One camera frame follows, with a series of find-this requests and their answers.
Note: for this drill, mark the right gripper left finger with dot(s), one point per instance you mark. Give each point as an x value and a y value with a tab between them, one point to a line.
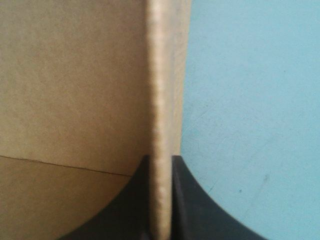
125	210

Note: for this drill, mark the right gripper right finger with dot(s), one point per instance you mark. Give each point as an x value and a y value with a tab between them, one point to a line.
200	215

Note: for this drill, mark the brown cardboard box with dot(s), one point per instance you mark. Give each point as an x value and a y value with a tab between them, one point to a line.
75	87

